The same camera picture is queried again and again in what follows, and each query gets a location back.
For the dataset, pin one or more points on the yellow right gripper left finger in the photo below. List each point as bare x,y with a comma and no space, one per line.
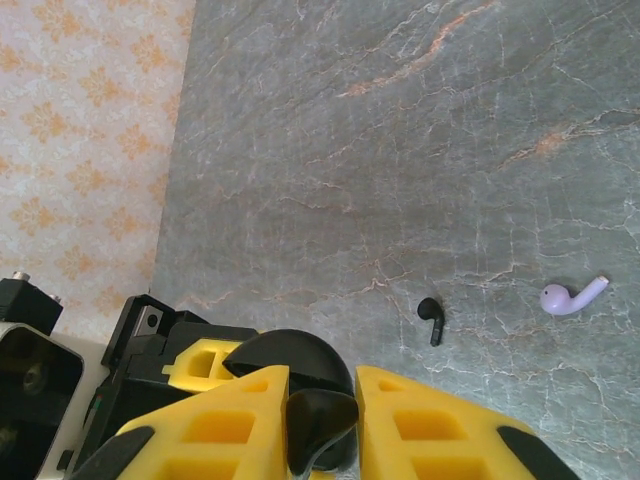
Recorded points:
215,430

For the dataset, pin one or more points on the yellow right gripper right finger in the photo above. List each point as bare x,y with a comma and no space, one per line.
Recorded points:
425,435

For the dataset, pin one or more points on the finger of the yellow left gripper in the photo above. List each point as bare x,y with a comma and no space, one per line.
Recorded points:
182,367

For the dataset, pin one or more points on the black earbud charging case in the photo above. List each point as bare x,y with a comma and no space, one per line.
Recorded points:
290,350

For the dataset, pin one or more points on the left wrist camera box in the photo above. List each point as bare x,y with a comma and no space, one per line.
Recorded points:
30,380

